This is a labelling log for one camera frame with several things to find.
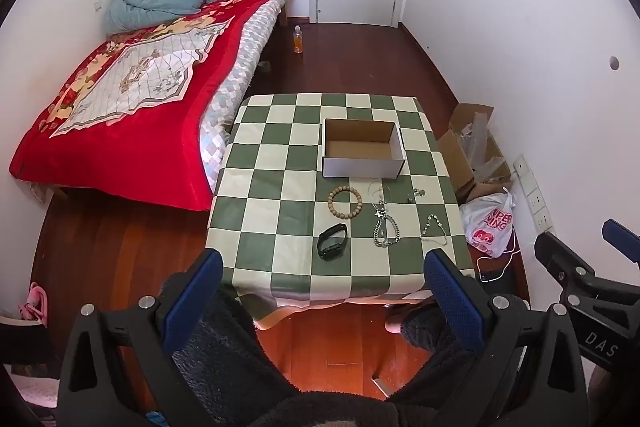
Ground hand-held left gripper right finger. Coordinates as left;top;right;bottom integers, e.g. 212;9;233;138
424;248;590;427

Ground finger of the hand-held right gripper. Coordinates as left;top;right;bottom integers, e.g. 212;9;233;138
534;232;608;303
602;219;640;265

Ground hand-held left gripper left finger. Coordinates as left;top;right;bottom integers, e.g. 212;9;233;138
57;248;224;427

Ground silver beaded bracelet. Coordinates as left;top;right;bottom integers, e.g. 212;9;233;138
420;214;448;242

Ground silver chain necklace with cross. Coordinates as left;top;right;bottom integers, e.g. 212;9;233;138
372;199;401;249

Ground thin silver necklace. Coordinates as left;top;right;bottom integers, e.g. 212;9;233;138
367;181;393;208

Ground black smart band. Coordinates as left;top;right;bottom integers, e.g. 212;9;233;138
318;223;350;261

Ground wooden bead bracelet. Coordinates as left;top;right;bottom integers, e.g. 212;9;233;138
327;187;363;222

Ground white cardboard box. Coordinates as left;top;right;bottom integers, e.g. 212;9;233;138
321;118;407;180

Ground person's bare foot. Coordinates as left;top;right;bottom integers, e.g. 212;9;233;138
384;307;418;335

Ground white plastic bag red print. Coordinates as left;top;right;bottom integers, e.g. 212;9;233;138
459;189;517;259

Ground clear plastic packaging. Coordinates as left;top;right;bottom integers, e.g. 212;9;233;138
462;112;508;182

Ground brown cardboard box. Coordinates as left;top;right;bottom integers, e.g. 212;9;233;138
436;103;513;205

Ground green checkered tablecloth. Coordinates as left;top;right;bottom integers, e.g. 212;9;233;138
206;93;476;323

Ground pink slippers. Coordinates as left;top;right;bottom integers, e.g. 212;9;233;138
17;283;51;325

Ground red floral blanket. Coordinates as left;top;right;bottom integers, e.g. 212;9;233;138
9;0;286;212

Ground pale checkered bedsheet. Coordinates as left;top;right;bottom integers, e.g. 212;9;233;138
199;0;281;195

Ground white cable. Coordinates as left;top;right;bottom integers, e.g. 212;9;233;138
475;227;518;283

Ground wall power sockets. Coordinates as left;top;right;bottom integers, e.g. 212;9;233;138
512;154;555;230

